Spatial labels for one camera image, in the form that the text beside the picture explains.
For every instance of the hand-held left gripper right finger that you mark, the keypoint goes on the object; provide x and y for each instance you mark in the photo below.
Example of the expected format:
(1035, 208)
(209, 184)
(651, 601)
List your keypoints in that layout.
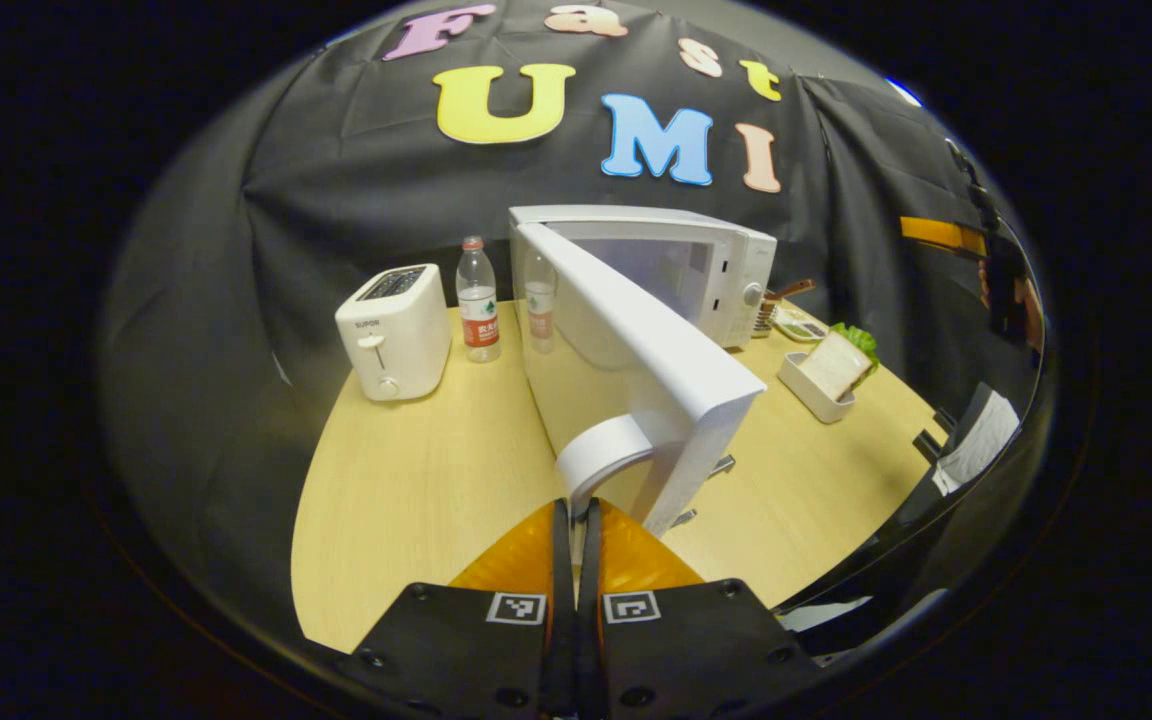
(588, 640)

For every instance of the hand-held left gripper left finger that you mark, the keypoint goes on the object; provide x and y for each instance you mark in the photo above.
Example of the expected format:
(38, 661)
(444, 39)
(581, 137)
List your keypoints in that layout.
(561, 640)

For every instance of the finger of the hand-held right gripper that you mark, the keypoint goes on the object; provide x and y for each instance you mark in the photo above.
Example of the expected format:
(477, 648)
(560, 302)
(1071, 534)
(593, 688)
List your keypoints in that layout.
(941, 236)

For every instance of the toast sandwich with lettuce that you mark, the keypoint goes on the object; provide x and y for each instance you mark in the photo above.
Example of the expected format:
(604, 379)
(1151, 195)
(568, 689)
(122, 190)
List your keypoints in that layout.
(836, 365)

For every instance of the white microwave oven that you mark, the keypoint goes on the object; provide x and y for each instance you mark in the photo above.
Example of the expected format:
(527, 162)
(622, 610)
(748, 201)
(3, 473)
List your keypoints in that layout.
(636, 360)

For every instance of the brown wooden spoon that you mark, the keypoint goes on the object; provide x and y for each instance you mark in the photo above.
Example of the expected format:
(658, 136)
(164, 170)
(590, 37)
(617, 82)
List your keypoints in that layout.
(794, 289)

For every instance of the white paper sheet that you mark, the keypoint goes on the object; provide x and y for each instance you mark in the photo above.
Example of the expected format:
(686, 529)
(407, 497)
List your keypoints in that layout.
(976, 445)

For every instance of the white divided dish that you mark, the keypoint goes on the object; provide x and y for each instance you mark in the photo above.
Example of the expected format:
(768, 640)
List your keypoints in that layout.
(798, 325)

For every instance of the clear plastic water bottle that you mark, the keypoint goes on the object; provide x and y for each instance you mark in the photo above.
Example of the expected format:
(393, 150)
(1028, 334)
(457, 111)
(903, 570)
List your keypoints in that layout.
(479, 310)

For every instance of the white toaster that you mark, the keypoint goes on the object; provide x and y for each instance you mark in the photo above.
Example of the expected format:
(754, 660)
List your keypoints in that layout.
(396, 340)

